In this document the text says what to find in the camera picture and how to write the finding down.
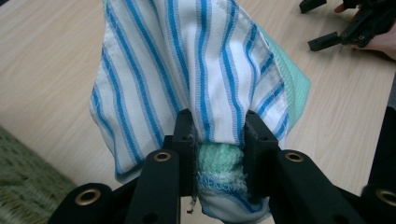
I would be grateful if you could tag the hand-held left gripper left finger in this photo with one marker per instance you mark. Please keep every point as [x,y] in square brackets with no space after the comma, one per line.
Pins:
[184,146]

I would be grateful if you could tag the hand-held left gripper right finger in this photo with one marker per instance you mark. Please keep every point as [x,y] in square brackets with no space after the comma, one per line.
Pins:
[258,149]

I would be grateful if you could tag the green and blue-striped cloth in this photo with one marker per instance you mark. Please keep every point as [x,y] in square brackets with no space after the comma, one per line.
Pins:
[186,68]

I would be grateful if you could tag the green woven basket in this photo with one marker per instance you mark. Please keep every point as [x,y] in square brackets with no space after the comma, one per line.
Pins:
[25,180]

